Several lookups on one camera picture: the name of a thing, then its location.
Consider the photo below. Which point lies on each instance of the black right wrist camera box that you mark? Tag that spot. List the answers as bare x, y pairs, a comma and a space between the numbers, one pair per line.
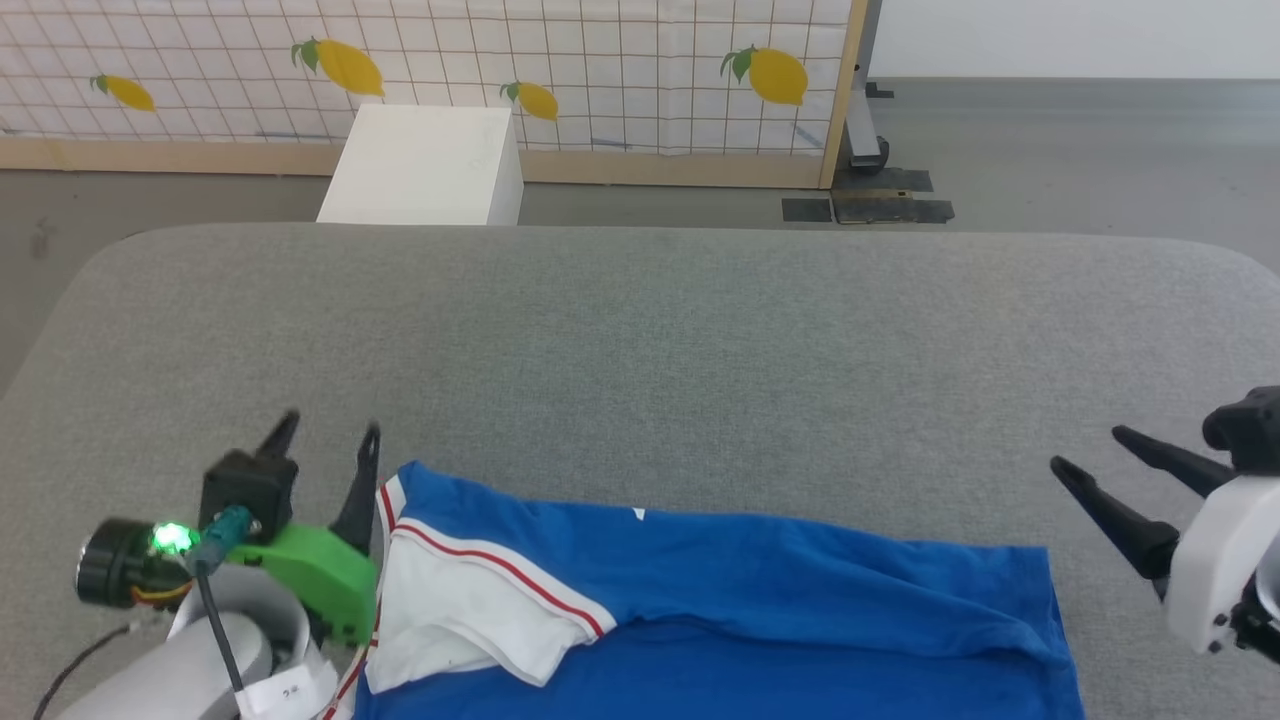
1250, 430

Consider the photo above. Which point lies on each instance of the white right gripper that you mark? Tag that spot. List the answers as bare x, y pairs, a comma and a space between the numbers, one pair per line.
1225, 560

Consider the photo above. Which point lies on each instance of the grey metal post with caster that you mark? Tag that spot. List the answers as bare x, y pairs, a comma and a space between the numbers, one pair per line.
865, 110

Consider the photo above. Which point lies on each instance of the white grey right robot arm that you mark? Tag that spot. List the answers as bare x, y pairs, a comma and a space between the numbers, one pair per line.
1262, 625

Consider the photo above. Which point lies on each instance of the lemon print wooden frame partition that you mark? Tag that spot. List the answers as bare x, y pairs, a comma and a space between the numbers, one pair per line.
620, 50

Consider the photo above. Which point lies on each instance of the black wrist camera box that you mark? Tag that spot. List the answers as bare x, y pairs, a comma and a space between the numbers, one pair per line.
250, 490
1250, 430

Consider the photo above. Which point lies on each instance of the blue white basketball jersey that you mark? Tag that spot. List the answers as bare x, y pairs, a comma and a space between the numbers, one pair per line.
750, 620

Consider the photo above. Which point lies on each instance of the white rectangular box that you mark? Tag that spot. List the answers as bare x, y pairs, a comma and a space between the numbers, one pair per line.
420, 165

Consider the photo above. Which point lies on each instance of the large black floor tape patch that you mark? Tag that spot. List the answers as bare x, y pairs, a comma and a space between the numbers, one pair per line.
900, 205

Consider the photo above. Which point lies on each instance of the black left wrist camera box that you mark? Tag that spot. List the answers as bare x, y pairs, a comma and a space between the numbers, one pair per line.
250, 490

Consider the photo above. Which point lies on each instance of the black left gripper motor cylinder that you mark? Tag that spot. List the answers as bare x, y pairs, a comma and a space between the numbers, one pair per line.
115, 565

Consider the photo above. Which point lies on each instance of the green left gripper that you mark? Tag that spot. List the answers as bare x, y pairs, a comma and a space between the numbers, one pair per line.
320, 580

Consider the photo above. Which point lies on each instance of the small black floor tape patch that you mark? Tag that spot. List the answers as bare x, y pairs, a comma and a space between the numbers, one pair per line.
807, 210

